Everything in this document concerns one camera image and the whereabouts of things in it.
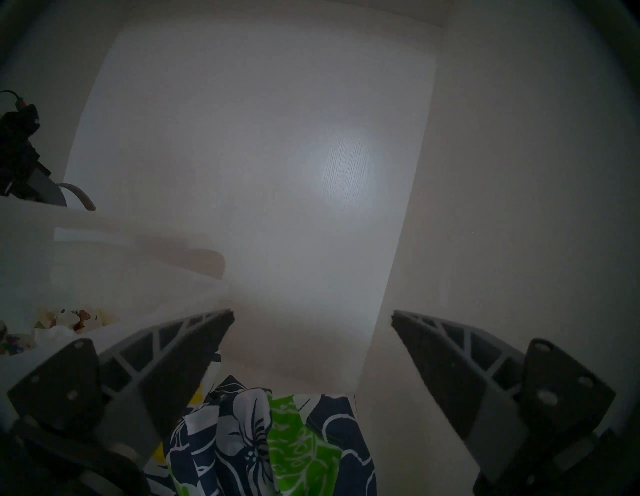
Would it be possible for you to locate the clear plastic storage bin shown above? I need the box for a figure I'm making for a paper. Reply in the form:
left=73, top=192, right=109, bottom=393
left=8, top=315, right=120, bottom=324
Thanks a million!
left=0, top=265, right=236, bottom=431

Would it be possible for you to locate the navy floral garment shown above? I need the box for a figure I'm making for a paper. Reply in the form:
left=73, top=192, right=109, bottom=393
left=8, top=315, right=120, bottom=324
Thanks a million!
left=145, top=345, right=379, bottom=496

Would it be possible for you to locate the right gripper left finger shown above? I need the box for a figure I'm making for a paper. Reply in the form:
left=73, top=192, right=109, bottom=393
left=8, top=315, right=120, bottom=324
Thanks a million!
left=6, top=308, right=236, bottom=471

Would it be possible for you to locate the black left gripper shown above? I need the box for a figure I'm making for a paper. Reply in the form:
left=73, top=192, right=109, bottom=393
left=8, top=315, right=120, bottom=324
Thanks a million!
left=0, top=102, right=67, bottom=207

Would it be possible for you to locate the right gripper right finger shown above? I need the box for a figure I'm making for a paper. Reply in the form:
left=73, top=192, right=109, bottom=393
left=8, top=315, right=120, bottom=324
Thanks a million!
left=391, top=309, right=617, bottom=484

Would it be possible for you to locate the cream patterned clothing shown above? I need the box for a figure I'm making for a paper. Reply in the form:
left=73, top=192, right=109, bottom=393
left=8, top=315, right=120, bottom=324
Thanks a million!
left=32, top=306, right=119, bottom=337

